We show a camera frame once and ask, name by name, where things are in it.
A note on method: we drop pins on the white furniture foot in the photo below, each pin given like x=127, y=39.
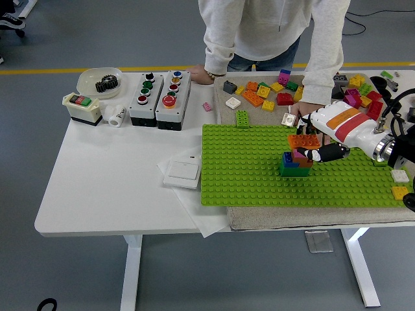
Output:
x=28, y=8

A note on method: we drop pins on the yellow curved brick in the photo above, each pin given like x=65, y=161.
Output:
x=298, y=94

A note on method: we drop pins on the green two-by-three plate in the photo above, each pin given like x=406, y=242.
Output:
x=243, y=119

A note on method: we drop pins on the dark grey slope brick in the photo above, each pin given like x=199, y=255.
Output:
x=231, y=87
x=338, y=92

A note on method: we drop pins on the magenta two-by-two brick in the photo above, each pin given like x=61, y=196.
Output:
x=300, y=153

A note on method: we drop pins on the person's right hand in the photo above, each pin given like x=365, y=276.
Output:
x=201, y=74

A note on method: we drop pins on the small green part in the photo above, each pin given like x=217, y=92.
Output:
x=387, y=74

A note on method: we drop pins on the small pink brick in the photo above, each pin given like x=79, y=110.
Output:
x=207, y=107

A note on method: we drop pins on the white table leg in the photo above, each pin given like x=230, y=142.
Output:
x=131, y=275
x=360, y=269

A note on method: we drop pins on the red two-by-four brick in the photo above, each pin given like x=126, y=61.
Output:
x=375, y=110

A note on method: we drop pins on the grey emergency-stop control box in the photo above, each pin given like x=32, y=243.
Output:
x=172, y=110

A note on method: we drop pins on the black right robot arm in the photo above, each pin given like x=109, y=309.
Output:
x=402, y=145

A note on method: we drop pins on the orange two-by-four brick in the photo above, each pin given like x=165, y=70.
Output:
x=253, y=98
x=303, y=141

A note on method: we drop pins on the small yellow brick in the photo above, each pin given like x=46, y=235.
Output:
x=240, y=90

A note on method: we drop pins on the brown brick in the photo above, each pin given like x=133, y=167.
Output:
x=304, y=163

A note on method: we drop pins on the beige red-green switch box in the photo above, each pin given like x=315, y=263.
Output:
x=81, y=110

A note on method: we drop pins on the grey four-button control box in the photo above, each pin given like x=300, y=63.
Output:
x=144, y=103

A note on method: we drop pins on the white paper sheet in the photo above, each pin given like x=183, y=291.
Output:
x=201, y=214

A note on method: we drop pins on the person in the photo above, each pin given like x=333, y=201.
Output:
x=259, y=26

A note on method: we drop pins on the green studded baseplate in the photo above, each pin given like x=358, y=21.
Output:
x=243, y=191

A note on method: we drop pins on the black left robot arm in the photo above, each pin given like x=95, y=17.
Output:
x=47, y=304

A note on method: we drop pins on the white plastic bowl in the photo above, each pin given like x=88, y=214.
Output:
x=87, y=81

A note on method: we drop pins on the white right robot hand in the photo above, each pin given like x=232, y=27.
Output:
x=343, y=126

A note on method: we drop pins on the grey brick with holes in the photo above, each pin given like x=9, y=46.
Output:
x=340, y=78

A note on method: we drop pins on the dark green brick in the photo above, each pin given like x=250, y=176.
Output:
x=293, y=172

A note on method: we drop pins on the orange two-by-two brick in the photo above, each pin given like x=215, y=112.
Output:
x=252, y=86

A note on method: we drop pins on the yellow two-by-two brick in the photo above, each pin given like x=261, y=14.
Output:
x=268, y=105
x=263, y=92
x=398, y=192

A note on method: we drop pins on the white wall switch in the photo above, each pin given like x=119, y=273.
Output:
x=181, y=175

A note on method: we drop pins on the person's left forearm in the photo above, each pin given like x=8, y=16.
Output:
x=324, y=74

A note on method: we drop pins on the small grey part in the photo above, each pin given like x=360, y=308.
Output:
x=393, y=85

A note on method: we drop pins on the person's right forearm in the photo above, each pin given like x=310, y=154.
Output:
x=220, y=55

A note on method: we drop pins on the small blue brick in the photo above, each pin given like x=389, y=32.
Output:
x=285, y=71

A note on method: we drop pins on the black roller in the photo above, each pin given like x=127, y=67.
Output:
x=386, y=94

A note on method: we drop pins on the white pipe tee fitting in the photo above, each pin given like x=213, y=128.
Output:
x=115, y=115

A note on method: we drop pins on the black sneaker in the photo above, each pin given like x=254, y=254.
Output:
x=11, y=22

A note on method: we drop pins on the grey-brown mat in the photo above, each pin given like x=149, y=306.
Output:
x=291, y=218

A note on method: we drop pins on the black gear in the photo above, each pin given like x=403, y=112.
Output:
x=110, y=81
x=101, y=87

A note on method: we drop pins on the green flat plate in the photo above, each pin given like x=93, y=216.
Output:
x=263, y=84

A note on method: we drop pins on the person's left hand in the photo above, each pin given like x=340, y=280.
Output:
x=308, y=108

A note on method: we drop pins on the metal floor plate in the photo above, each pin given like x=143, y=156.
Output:
x=319, y=241

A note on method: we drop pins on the white square tile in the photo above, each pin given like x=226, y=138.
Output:
x=288, y=120
x=233, y=102
x=399, y=175

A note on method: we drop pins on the black box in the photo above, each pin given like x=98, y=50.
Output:
x=412, y=113

